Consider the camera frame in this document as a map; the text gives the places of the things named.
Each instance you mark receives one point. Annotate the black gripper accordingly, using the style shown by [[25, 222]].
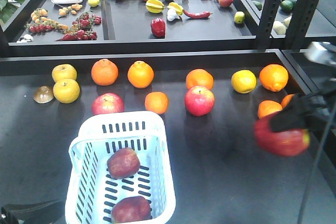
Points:
[[311, 112]]

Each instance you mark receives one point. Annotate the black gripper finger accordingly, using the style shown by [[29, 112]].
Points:
[[42, 212]]

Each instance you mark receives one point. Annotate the light blue plastic basket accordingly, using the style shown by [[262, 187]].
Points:
[[92, 192]]

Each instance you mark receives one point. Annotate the small orange right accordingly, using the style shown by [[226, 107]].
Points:
[[286, 100]]

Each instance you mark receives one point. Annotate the small orange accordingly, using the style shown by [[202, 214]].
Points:
[[286, 100], [268, 107], [156, 102]]

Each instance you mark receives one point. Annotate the small orange left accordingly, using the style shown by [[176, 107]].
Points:
[[268, 107]]

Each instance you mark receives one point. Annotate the large orange right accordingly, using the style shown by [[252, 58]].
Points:
[[274, 77]]

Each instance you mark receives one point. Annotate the yellow orange fruit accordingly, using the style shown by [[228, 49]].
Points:
[[243, 81]]

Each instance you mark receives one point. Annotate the pink red apple centre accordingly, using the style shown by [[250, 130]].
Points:
[[199, 100]]

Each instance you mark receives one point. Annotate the pink red apple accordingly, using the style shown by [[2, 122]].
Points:
[[107, 103], [199, 100]]

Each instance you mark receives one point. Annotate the black wood produce stand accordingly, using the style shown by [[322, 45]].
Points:
[[220, 174]]

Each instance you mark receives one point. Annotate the orange behind pink apple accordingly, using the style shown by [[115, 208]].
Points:
[[199, 77]]

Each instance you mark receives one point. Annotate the brown mushroom cap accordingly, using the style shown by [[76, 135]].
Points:
[[43, 94]]

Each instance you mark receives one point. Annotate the pink red apple back left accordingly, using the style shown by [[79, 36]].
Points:
[[107, 103]]

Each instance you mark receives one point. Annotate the yellow apple pear lower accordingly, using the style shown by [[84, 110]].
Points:
[[66, 90]]

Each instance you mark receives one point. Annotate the yellow apple pear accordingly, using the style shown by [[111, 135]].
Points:
[[66, 90], [64, 71]]

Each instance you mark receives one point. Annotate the red chili pepper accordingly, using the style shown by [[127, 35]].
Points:
[[201, 15]]

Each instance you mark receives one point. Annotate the yellow apple pear upper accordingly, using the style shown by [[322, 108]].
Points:
[[64, 71]]

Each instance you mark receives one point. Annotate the small orange centre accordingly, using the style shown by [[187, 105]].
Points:
[[156, 102]]

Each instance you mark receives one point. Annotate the orange back left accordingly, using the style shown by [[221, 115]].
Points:
[[104, 72]]

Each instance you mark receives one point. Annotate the white garlic bulb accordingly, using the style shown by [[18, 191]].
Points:
[[172, 15]]

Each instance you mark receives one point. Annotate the orange back centre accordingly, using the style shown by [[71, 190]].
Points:
[[140, 74]]

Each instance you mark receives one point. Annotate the red bell pepper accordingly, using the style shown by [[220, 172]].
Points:
[[158, 27]]

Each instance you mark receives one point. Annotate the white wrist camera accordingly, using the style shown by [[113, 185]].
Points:
[[321, 52]]

